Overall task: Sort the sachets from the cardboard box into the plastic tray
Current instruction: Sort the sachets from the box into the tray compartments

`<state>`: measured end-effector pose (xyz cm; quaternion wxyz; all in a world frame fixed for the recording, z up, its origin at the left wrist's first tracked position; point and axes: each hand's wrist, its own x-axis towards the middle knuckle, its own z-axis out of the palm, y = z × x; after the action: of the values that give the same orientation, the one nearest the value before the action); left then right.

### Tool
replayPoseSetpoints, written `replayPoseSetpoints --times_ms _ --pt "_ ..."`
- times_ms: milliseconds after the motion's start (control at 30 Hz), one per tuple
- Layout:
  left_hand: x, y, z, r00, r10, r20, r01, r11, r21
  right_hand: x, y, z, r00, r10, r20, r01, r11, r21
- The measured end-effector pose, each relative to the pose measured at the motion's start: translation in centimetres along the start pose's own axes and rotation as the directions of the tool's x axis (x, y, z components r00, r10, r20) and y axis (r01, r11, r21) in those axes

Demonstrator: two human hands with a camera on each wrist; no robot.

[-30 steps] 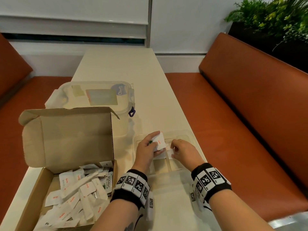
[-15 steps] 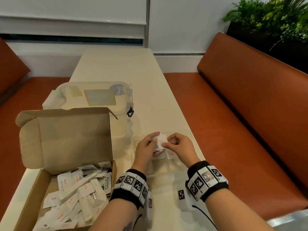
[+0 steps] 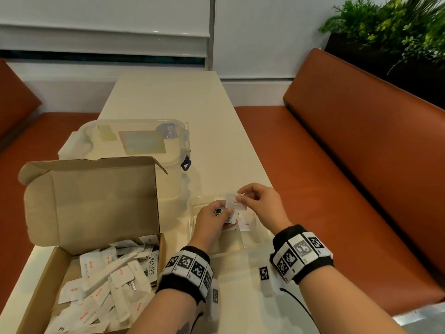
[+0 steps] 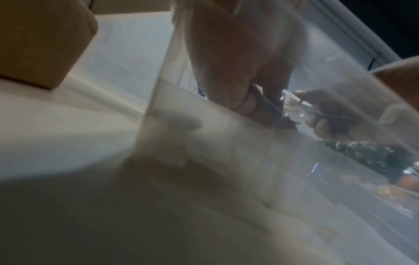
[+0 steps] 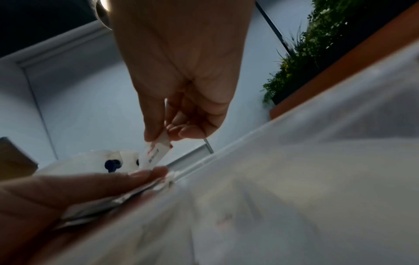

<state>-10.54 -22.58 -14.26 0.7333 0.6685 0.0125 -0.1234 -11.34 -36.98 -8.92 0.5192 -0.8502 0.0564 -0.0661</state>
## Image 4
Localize clear compartment tray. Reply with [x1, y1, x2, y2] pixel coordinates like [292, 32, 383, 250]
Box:
[124, 0, 419, 265]

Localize person's left hand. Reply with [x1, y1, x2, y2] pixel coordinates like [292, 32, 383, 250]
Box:
[183, 0, 309, 130]

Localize green leafy plant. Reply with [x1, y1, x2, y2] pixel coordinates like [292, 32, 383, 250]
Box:
[323, 141, 415, 182]

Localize sachets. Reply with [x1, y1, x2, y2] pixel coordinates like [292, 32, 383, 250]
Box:
[281, 89, 328, 122]

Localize brown cardboard box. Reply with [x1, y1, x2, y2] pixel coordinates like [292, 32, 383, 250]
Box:
[0, 0, 99, 90]

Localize grey window frame post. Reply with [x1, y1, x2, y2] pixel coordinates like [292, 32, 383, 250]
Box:
[366, 52, 383, 71]

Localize orange leather bench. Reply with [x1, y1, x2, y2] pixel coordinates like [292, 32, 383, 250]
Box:
[396, 173, 419, 195]

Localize person's right hand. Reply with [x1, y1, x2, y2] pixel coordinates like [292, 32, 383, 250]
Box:
[294, 55, 419, 145]

